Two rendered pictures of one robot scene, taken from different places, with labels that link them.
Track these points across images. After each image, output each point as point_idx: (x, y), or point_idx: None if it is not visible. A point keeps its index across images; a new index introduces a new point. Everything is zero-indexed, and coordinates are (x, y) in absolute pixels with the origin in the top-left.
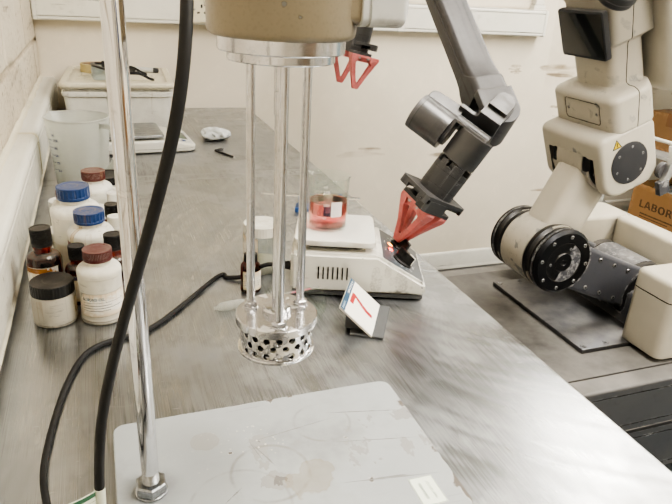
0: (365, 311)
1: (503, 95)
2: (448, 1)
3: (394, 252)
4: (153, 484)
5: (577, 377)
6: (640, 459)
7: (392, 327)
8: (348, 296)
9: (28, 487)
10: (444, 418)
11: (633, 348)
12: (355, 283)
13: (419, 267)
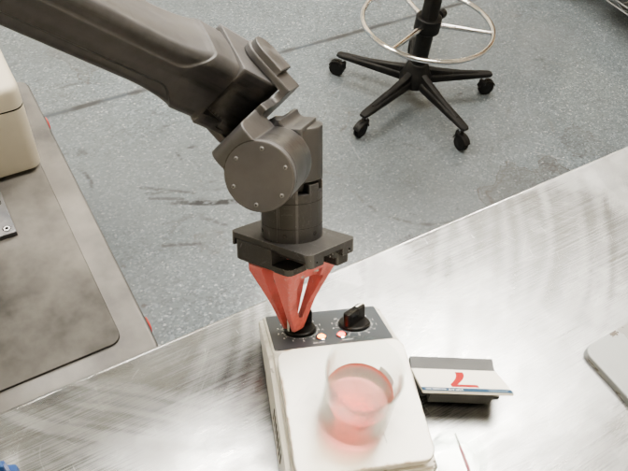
0: (462, 377)
1: (263, 46)
2: None
3: (337, 331)
4: None
5: (75, 249)
6: (572, 182)
7: (456, 351)
8: (472, 389)
9: None
10: (600, 302)
11: (3, 179)
12: (424, 386)
13: (326, 310)
